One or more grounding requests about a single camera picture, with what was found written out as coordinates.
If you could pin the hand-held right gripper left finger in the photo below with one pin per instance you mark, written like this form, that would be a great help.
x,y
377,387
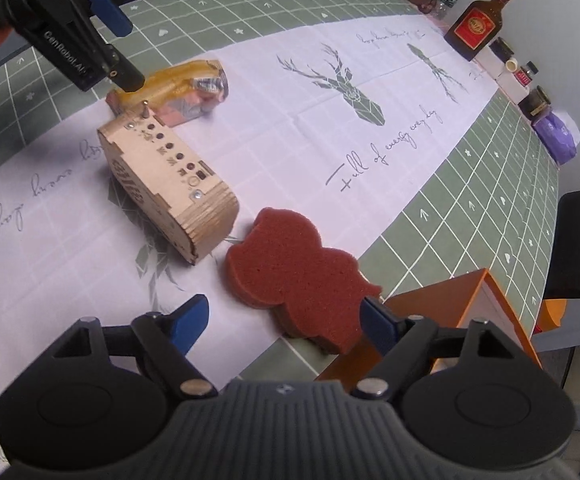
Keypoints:
x,y
189,322

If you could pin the wooden speaker box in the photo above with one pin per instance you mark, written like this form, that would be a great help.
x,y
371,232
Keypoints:
x,y
169,170

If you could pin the black lid jar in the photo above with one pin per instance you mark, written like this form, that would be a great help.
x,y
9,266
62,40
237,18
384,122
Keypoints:
x,y
501,49

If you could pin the small red label bottle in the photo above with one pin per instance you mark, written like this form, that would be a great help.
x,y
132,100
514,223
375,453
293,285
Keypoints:
x,y
526,75

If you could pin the brown glass jar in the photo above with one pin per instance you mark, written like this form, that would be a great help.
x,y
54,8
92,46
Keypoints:
x,y
535,102

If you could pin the red sponge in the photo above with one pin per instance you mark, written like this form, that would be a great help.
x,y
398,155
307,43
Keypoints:
x,y
290,265

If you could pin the orange plastic chair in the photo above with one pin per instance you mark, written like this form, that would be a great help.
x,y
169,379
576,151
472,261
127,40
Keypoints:
x,y
555,312

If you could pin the dark bottle red label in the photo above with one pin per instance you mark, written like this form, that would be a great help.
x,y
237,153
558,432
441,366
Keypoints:
x,y
477,27

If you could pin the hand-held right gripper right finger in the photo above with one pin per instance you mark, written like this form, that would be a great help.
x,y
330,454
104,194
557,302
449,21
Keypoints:
x,y
377,322

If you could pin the green grid tablecloth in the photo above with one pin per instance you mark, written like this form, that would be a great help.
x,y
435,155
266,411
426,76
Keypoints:
x,y
270,110

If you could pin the orange box white inside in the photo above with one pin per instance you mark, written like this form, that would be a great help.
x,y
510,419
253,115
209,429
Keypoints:
x,y
435,305

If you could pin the purple bag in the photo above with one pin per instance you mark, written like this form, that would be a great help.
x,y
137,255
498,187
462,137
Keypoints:
x,y
557,137

